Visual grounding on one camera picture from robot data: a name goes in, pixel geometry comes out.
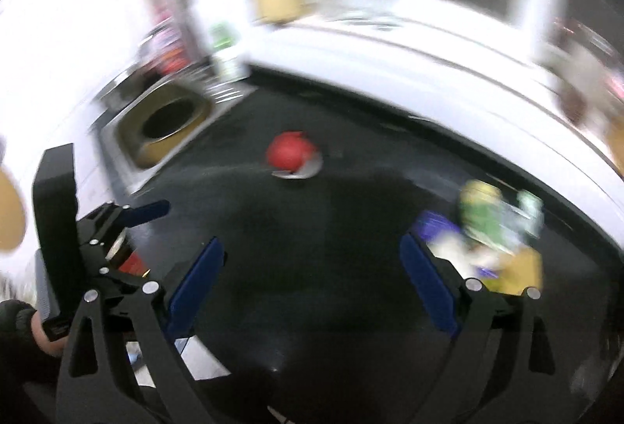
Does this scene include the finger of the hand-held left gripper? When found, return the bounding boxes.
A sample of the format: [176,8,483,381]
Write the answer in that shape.
[100,265,149,291]
[105,199,171,230]

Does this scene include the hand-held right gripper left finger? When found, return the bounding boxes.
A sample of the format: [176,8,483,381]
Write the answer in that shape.
[56,236,227,424]

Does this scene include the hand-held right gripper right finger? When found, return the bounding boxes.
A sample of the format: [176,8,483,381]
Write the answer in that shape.
[399,231,571,424]

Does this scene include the person's left forearm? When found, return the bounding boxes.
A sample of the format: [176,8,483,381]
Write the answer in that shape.
[0,300,66,359]

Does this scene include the red box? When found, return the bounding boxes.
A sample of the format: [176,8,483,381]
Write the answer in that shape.
[117,253,149,279]

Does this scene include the white crumpled tissue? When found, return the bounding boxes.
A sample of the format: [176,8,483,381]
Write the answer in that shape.
[429,239,503,293]

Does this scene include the round wooden board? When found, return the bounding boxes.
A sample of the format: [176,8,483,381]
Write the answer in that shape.
[0,165,27,252]

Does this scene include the yellow basin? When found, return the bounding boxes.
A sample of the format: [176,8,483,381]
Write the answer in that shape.
[117,83,213,169]

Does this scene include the green can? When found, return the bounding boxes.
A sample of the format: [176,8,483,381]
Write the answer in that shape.
[458,180,512,249]

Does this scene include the steel sink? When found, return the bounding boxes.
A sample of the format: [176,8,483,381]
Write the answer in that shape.
[95,63,254,171]

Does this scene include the clear plastic packet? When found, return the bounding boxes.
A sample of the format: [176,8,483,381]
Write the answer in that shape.
[507,190,547,249]

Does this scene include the red round object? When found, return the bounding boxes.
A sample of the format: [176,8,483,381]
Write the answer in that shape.
[266,130,325,181]

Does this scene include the red printed packets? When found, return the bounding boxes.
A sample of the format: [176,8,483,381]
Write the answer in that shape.
[139,14,191,74]

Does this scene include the green bottle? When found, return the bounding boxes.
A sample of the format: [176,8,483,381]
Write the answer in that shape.
[209,21,249,81]

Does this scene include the metal faucet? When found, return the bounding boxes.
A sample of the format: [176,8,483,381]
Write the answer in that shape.
[166,0,206,59]

